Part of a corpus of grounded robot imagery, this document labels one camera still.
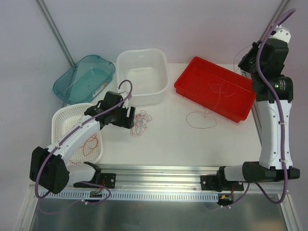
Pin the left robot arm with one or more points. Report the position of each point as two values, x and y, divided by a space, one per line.
68 144

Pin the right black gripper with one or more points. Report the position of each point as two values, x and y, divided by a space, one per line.
247 60

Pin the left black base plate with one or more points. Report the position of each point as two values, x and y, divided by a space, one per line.
107 180

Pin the teal transparent plastic bin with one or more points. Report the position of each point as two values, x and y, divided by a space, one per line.
85 80

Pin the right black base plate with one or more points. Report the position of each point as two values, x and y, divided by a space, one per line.
209 183

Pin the aluminium mounting rail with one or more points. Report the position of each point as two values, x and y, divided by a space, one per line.
154 176

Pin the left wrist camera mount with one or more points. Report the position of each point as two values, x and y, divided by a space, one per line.
124 96

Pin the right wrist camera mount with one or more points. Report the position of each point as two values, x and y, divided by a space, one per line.
281 33

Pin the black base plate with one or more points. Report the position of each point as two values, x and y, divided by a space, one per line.
107 180
209 183

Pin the white plastic tub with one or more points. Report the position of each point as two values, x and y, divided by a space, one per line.
148 71

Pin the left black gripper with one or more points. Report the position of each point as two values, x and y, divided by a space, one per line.
128 117

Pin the white perforated basket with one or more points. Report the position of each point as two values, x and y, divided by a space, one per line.
63 120

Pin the aluminium frame post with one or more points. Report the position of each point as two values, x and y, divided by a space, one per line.
279 17
55 31

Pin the red plastic tray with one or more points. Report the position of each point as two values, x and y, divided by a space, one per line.
217 89

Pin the left aluminium frame post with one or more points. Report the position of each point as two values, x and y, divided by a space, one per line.
55 31

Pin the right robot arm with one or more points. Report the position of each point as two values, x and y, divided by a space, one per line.
274 95

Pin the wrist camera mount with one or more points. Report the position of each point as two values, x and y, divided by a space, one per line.
281 33
124 96

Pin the right aluminium frame post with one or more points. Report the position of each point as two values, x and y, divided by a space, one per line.
279 17

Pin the white slotted cable duct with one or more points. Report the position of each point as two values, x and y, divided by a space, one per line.
137 196

